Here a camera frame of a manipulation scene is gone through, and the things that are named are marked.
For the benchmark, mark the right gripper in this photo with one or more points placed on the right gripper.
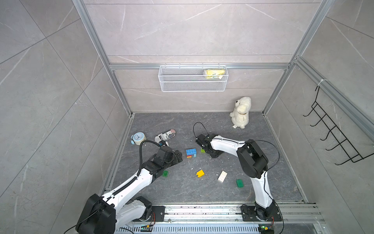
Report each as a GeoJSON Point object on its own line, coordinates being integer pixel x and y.
{"type": "Point", "coordinates": [215, 156]}

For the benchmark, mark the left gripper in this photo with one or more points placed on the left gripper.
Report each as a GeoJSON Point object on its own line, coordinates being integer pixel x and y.
{"type": "Point", "coordinates": [178, 157]}

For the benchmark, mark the dark green lego brick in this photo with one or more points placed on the dark green lego brick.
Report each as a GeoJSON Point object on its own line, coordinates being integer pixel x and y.
{"type": "Point", "coordinates": [165, 173]}

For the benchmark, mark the blue long lego brick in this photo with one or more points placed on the blue long lego brick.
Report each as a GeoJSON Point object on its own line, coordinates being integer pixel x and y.
{"type": "Point", "coordinates": [192, 152]}

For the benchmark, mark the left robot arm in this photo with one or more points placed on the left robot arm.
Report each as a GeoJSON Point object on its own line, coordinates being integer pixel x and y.
{"type": "Point", "coordinates": [104, 214]}

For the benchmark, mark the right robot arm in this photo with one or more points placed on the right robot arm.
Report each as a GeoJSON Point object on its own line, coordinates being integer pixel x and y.
{"type": "Point", "coordinates": [254, 164]}

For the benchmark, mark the yellow stepped lego brick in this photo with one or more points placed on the yellow stepped lego brick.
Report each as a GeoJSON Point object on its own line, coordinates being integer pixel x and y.
{"type": "Point", "coordinates": [200, 173]}

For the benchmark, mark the white long lego brick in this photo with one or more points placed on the white long lego brick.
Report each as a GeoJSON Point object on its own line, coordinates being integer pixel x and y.
{"type": "Point", "coordinates": [222, 177]}

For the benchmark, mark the green flat lego brick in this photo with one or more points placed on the green flat lego brick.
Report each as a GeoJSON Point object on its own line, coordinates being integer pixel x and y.
{"type": "Point", "coordinates": [239, 183]}

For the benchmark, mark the small toy car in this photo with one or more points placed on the small toy car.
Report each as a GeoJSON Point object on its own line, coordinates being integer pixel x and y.
{"type": "Point", "coordinates": [165, 136]}

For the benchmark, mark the tape roll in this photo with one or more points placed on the tape roll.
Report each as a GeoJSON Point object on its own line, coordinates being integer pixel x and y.
{"type": "Point", "coordinates": [138, 138]}

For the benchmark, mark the white plush toy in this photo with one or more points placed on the white plush toy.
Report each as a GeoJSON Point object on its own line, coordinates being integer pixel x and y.
{"type": "Point", "coordinates": [240, 114]}

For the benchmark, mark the yellow sponge in basket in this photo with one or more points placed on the yellow sponge in basket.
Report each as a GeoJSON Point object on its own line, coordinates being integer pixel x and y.
{"type": "Point", "coordinates": [214, 73]}

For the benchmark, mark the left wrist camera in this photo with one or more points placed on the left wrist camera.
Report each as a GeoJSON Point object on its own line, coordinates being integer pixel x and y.
{"type": "Point", "coordinates": [163, 143]}

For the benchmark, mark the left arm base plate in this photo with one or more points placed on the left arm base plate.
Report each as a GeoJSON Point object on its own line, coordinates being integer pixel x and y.
{"type": "Point", "coordinates": [154, 214]}

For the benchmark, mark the white wire mesh basket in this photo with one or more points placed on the white wire mesh basket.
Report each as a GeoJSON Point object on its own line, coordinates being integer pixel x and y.
{"type": "Point", "coordinates": [190, 78]}

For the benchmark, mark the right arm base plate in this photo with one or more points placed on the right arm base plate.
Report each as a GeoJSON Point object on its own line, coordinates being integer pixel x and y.
{"type": "Point", "coordinates": [257, 213]}

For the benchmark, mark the black wire hook rack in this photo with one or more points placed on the black wire hook rack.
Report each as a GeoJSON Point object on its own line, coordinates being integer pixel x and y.
{"type": "Point", "coordinates": [349, 151]}

